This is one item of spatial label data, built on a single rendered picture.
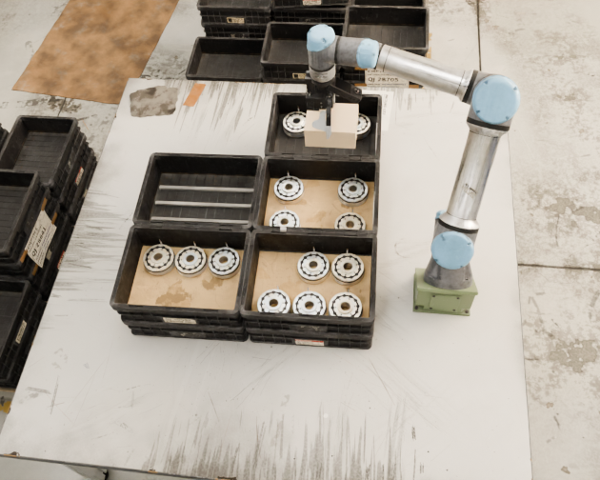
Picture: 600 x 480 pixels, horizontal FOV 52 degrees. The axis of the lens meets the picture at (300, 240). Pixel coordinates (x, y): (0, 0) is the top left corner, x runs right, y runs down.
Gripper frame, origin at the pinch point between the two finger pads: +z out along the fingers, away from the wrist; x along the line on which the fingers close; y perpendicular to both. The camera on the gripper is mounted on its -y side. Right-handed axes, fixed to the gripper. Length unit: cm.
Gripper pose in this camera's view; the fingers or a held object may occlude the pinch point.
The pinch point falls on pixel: (331, 122)
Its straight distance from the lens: 200.7
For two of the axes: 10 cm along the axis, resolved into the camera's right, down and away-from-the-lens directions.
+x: -1.2, 8.5, -5.1
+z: 0.7, 5.2, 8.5
